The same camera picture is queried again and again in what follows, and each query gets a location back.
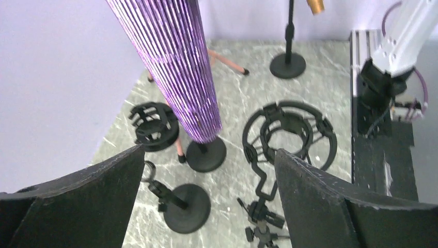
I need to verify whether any pink music stand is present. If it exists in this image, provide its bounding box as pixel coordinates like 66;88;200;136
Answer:
147;49;251;164

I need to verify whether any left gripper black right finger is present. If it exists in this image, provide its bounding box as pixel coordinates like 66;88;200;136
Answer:
274;156;437;247

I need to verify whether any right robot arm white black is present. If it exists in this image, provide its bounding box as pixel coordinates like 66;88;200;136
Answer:
358;0;437;137

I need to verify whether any black shock mount desk stand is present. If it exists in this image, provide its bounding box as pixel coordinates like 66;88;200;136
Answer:
128;102;227;173

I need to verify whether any black round base mic stand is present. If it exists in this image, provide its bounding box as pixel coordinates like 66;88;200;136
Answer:
142;161;211;234

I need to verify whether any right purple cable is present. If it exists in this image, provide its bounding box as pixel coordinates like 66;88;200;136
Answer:
381;0;429;119

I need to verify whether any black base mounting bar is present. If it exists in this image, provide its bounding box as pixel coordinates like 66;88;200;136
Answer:
350;29;418;201

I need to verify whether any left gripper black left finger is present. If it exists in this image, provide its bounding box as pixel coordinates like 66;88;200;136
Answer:
1;145;144;247

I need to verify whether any gold microphone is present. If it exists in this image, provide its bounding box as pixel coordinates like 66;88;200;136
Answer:
307;0;325;15

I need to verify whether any black tripod mic stand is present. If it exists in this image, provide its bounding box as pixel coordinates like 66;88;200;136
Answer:
237;101;337;247

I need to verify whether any glitter purple silver microphone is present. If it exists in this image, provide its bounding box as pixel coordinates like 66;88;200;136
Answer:
108;1;222;144

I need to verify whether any black round stand right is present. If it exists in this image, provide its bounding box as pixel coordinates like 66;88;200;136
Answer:
270;0;306;79

